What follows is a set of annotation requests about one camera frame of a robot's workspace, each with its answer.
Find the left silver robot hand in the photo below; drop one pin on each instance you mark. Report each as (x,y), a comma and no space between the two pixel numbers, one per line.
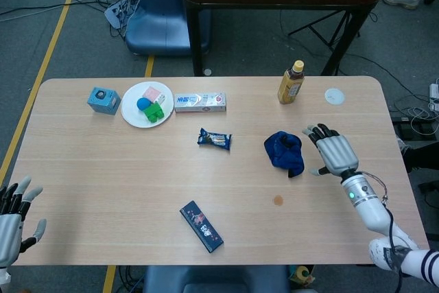
(10,224)

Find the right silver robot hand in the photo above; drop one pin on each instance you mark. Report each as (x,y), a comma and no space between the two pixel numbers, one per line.
(335,154)

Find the blue cloth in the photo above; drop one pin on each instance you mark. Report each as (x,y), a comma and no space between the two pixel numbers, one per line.
(284,154)

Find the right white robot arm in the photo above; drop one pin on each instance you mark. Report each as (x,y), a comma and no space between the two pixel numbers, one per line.
(384,224)

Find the white round table grommet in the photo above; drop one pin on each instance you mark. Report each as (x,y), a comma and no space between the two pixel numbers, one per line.
(334,96)

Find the black pedal box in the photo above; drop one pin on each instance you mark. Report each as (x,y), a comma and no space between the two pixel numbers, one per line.
(411,131)

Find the yellow tea bottle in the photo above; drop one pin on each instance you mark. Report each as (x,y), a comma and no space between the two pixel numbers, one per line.
(291,85)

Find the white power strip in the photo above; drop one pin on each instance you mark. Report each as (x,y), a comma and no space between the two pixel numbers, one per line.
(434,95)

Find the blue cookie snack packet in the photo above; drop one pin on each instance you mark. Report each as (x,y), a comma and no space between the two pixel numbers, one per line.
(214,139)

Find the black tripod stand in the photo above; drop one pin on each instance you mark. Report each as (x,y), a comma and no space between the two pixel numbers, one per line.
(326,30)

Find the toothpaste box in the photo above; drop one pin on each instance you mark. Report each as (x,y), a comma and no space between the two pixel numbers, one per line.
(200,102)

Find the dark patterned long box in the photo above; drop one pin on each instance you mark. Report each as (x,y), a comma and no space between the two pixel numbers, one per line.
(201,226)

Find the light blue cube box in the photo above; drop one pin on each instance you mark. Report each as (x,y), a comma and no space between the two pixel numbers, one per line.
(103,101)

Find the blue robot body base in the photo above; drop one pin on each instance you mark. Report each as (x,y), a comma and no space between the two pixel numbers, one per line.
(216,279)

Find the blue ball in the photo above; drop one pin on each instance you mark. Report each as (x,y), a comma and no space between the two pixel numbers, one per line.
(143,104)

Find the white round plate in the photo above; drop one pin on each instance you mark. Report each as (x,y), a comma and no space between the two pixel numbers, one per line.
(146,105)

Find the green toy block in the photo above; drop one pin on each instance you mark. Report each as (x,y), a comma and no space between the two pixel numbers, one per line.
(153,112)

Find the pink white small box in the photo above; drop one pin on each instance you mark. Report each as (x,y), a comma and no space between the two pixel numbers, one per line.
(155,94)

